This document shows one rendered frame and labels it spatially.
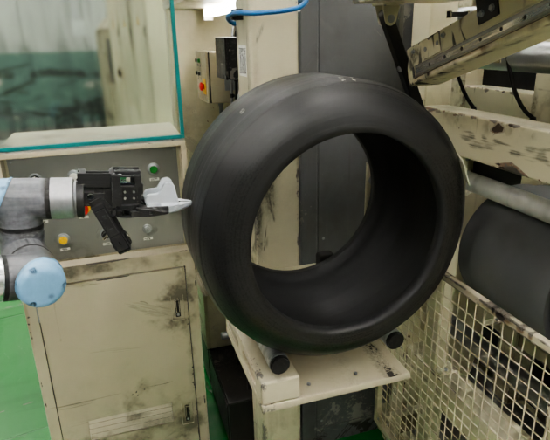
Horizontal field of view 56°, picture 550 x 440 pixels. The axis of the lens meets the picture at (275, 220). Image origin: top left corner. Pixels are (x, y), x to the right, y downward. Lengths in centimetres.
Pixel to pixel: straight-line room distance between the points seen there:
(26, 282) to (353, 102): 62
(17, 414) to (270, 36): 204
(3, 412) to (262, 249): 168
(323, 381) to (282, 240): 40
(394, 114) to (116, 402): 143
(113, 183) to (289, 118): 34
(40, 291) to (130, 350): 104
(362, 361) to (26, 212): 83
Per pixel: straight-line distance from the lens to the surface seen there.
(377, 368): 132
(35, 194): 99
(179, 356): 194
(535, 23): 108
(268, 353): 117
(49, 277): 89
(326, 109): 95
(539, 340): 115
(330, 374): 129
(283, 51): 134
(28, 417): 268
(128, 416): 206
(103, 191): 101
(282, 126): 93
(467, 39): 121
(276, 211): 140
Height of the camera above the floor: 157
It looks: 20 degrees down
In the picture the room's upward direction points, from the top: 1 degrees counter-clockwise
